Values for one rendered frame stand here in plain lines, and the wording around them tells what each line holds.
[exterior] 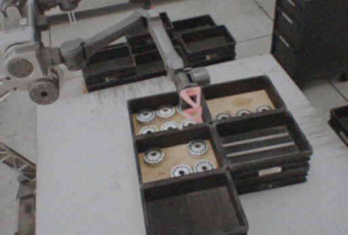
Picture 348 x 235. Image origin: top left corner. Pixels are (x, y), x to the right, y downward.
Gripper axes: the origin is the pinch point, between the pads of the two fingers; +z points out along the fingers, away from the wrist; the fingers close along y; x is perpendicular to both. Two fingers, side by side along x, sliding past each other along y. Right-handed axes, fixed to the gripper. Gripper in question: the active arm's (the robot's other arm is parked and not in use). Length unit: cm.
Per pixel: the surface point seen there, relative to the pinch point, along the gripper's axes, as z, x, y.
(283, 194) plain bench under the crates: -10, -42, 76
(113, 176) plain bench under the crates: -48, 34, 75
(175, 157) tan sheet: -38, 2, 62
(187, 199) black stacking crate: -13, 4, 62
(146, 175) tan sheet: -32, 18, 62
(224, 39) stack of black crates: -179, -77, 96
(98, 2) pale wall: -358, 12, 127
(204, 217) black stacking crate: -2, 0, 62
